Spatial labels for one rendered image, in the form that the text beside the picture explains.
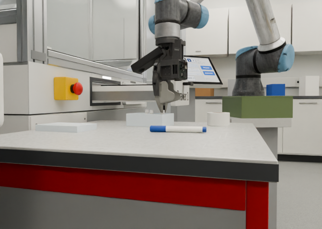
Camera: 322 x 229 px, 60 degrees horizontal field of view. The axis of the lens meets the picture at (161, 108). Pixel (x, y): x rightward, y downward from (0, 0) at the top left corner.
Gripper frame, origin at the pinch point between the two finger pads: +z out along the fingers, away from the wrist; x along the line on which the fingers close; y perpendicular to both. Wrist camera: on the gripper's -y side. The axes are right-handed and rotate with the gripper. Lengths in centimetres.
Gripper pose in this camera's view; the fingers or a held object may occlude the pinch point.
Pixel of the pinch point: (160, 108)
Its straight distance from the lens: 83.8
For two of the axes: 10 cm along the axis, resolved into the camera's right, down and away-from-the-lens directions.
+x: 4.5, -0.2, 8.9
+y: 9.0, 0.1, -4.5
